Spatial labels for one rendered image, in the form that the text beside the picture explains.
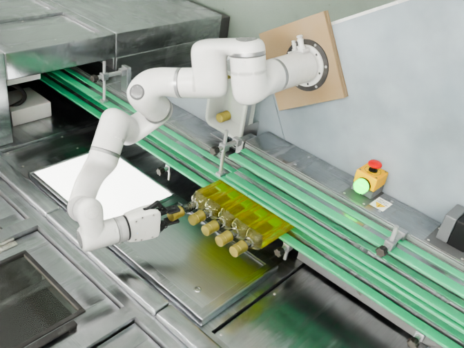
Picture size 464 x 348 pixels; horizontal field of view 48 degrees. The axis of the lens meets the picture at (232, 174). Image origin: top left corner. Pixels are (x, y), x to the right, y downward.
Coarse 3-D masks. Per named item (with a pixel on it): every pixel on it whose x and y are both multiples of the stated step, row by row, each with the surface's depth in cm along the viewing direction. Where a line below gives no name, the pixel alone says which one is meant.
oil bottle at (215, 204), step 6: (222, 192) 167; (228, 192) 168; (234, 192) 168; (210, 198) 163; (216, 198) 164; (222, 198) 164; (228, 198) 165; (234, 198) 165; (204, 204) 163; (210, 204) 161; (216, 204) 161; (222, 204) 162; (210, 210) 161; (216, 210) 161; (210, 216) 162; (216, 216) 162
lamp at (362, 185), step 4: (356, 180) 151; (360, 180) 150; (364, 180) 150; (368, 180) 150; (356, 184) 150; (360, 184) 149; (364, 184) 149; (368, 184) 150; (356, 188) 151; (360, 188) 150; (364, 188) 149; (368, 188) 150; (360, 192) 150; (364, 192) 150
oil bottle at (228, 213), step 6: (240, 198) 166; (246, 198) 166; (228, 204) 163; (234, 204) 163; (240, 204) 163; (246, 204) 164; (252, 204) 164; (258, 204) 166; (222, 210) 160; (228, 210) 160; (234, 210) 160; (240, 210) 161; (246, 210) 162; (222, 216) 158; (228, 216) 158; (234, 216) 158; (228, 222) 158; (228, 228) 159
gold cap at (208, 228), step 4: (212, 220) 157; (204, 224) 155; (208, 224) 154; (212, 224) 155; (216, 224) 156; (204, 228) 154; (208, 228) 154; (212, 228) 154; (216, 228) 156; (204, 232) 155; (208, 232) 154; (212, 232) 155
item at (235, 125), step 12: (228, 72) 172; (228, 84) 184; (228, 96) 185; (216, 108) 187; (228, 108) 187; (240, 108) 183; (216, 120) 187; (228, 120) 188; (240, 120) 185; (240, 132) 177
